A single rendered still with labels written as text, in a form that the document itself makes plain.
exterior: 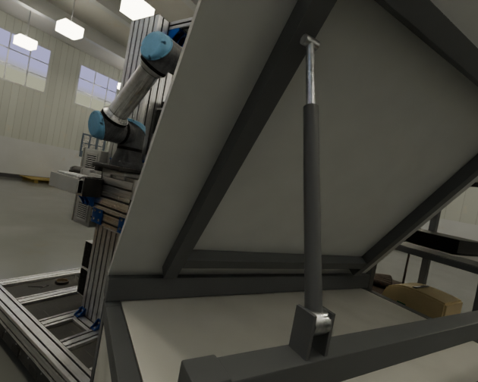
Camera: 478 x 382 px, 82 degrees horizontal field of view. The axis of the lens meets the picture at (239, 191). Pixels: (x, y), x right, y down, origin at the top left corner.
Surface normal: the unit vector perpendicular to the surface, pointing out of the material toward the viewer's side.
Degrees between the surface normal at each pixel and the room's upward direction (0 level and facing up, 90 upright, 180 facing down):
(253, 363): 0
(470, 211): 90
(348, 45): 126
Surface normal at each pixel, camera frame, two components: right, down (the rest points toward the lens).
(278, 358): 0.18, -0.98
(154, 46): -0.39, -0.15
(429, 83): 0.29, 0.67
